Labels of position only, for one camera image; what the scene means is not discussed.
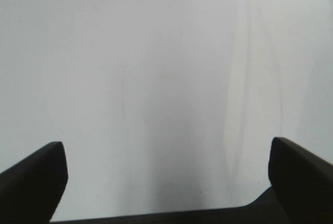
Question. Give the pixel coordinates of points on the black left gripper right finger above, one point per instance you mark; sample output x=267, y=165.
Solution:
x=302, y=182

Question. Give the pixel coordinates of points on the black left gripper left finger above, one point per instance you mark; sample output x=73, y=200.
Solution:
x=32, y=188

